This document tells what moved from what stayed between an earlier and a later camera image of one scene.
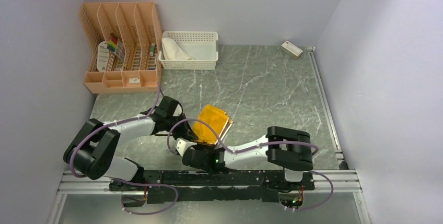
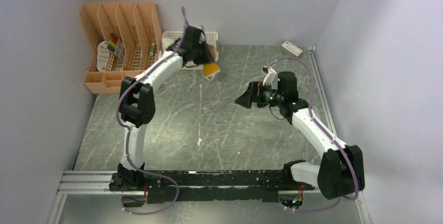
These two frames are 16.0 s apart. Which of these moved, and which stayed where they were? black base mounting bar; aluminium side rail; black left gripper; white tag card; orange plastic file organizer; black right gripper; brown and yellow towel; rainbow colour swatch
Moved: black right gripper; brown and yellow towel; black left gripper
Stayed: aluminium side rail; black base mounting bar; orange plastic file organizer; rainbow colour swatch; white tag card
